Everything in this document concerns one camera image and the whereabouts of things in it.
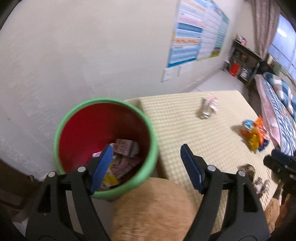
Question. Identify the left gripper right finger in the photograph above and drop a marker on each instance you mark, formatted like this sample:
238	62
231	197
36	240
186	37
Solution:
244	217

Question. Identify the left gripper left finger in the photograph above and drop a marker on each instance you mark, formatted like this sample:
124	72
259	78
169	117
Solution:
50	217

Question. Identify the silver wrapper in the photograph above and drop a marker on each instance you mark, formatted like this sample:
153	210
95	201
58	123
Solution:
261	186

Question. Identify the brown chocolate wrapper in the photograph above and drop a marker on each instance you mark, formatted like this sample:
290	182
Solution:
249	170

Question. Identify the orange snack bag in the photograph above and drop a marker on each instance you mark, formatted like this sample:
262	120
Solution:
255	134

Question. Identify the long pink snack wrapper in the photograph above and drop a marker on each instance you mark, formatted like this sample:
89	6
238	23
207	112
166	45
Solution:
119	166

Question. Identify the white red wrapper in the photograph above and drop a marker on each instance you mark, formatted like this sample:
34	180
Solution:
209	106

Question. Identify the large pink snack bag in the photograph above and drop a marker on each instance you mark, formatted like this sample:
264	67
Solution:
126	148

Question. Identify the yellow snack wrapper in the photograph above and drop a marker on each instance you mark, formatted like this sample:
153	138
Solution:
109	181

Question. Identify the green red trash bin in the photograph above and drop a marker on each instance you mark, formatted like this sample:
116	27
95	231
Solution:
93	124

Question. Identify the plaid blue bed quilt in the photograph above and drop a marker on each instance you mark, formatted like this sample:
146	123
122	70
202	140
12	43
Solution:
276	117

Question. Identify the checkered yellow tablecloth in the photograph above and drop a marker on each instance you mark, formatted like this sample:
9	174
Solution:
176	120

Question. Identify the tan fuzzy sleeve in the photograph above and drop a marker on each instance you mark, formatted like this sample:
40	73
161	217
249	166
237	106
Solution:
158	209

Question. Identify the red small bin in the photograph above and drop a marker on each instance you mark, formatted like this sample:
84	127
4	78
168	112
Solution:
234	69

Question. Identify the dark metal shelf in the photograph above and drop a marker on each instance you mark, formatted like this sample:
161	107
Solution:
248	60

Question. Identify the window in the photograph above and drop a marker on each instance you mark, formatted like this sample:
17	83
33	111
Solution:
283	46

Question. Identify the pink patterned curtain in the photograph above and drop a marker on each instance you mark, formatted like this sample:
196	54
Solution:
266	14

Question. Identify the double white wall socket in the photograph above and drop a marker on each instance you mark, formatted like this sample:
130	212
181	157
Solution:
184	69

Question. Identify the white wall outlet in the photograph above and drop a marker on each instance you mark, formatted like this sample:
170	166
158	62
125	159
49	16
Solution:
166	75

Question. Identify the green blue wall poster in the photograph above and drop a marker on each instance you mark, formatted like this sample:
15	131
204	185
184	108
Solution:
221	35

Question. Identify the middle white wall poster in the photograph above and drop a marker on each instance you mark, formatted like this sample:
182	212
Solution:
210	31

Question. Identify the pinyin wall poster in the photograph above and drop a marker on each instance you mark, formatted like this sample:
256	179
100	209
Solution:
187	33

